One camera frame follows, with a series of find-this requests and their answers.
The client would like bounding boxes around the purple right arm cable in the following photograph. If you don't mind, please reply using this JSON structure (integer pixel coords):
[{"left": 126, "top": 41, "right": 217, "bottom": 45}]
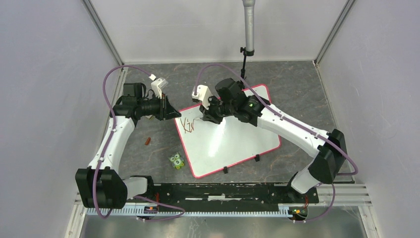
[{"left": 193, "top": 63, "right": 359, "bottom": 224}]

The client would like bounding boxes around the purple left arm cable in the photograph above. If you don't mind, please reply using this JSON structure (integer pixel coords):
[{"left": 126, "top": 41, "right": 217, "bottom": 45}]
[{"left": 92, "top": 65, "right": 186, "bottom": 222}]

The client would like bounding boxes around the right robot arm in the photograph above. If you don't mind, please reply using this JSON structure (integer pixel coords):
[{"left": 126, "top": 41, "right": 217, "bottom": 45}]
[{"left": 192, "top": 78, "right": 347, "bottom": 202}]

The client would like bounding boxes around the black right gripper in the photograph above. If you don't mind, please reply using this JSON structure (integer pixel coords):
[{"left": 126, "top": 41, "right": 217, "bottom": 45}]
[{"left": 199, "top": 94, "right": 236, "bottom": 124}]

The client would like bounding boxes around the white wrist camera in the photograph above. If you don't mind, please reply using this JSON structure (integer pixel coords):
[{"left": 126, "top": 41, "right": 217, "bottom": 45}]
[
  {"left": 149, "top": 74, "right": 168, "bottom": 99},
  {"left": 192, "top": 85, "right": 212, "bottom": 110}
]

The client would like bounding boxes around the black tripod stand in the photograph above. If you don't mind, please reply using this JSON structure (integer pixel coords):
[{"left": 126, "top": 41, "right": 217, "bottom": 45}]
[{"left": 240, "top": 47, "right": 247, "bottom": 79}]

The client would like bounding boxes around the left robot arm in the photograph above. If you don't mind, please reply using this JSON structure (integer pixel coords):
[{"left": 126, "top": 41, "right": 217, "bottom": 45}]
[{"left": 75, "top": 79, "right": 181, "bottom": 209}]

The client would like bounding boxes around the white slotted cable duct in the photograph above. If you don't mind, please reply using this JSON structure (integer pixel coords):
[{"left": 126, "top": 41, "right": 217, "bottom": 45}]
[{"left": 86, "top": 203, "right": 309, "bottom": 218}]

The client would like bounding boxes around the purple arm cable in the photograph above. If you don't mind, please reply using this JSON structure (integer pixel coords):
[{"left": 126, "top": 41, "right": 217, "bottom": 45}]
[
  {"left": 92, "top": 65, "right": 186, "bottom": 222},
  {"left": 193, "top": 63, "right": 359, "bottom": 224}
]

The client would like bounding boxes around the grey camera pole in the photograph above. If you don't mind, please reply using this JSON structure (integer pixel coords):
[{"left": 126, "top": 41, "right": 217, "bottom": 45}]
[{"left": 242, "top": 0, "right": 256, "bottom": 56}]

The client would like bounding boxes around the green owl number toy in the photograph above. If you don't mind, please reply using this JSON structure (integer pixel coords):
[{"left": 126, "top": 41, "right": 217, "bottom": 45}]
[{"left": 168, "top": 153, "right": 185, "bottom": 170}]

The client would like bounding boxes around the white board with pink frame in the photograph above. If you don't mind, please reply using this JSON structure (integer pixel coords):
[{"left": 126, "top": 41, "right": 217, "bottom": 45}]
[{"left": 174, "top": 105, "right": 281, "bottom": 179}]

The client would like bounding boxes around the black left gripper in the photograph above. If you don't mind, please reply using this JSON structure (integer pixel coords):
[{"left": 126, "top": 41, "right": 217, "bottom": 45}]
[{"left": 138, "top": 92, "right": 181, "bottom": 121}]

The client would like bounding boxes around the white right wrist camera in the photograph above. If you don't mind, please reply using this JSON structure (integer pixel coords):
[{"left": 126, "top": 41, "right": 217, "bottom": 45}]
[{"left": 192, "top": 85, "right": 212, "bottom": 110}]

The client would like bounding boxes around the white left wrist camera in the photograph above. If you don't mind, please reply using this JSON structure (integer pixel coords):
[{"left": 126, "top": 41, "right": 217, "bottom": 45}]
[{"left": 149, "top": 74, "right": 168, "bottom": 99}]

